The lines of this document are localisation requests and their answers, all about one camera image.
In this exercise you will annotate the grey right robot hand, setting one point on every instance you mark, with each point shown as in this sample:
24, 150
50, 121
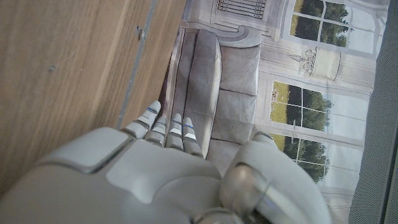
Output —
140, 180

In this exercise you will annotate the grey tape outline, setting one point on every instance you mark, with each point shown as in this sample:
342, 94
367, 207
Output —
136, 62

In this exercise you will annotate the printed living room backdrop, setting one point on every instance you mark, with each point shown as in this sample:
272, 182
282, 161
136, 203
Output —
280, 77

